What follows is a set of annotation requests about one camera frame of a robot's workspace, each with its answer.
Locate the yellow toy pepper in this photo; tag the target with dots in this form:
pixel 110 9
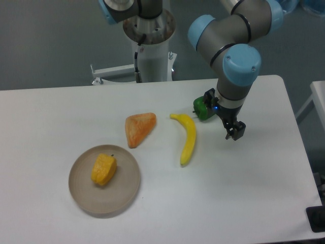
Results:
pixel 104 169

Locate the green toy pepper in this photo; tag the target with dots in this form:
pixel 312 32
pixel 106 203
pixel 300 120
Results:
pixel 200 109

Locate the orange toy bread wedge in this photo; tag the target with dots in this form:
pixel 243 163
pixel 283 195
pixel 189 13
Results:
pixel 138 127

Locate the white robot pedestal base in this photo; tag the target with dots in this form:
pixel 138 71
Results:
pixel 152 58

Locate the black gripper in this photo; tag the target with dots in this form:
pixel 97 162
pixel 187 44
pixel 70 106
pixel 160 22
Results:
pixel 234 129

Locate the beige round plate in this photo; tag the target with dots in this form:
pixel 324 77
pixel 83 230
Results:
pixel 117 194

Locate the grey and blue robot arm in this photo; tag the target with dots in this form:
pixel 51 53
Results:
pixel 223 44

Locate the black device at table edge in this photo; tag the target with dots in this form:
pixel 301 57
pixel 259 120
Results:
pixel 315 215

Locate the yellow toy banana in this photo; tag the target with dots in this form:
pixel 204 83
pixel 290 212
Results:
pixel 188 123

